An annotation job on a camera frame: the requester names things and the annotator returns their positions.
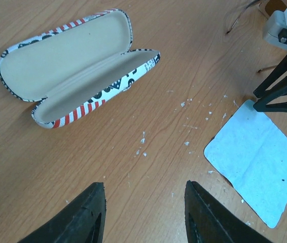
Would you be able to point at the flag print glasses case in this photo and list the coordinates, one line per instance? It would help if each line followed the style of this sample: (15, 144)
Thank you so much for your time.
(73, 69)

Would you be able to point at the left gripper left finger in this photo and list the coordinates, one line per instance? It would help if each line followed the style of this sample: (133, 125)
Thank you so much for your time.
(82, 220)

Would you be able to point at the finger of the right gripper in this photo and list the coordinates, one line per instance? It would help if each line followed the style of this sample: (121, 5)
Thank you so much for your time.
(262, 105)
(278, 76)

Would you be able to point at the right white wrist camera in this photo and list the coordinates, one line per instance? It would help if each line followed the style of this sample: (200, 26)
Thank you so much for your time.
(275, 29)

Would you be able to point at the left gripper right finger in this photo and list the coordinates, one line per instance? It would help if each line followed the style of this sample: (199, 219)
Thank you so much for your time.
(207, 220)

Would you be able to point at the light blue cleaning cloth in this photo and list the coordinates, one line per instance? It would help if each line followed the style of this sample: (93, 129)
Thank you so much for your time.
(250, 151)

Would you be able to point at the brown tinted sunglasses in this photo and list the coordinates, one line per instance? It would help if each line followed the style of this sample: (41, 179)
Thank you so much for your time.
(266, 8)

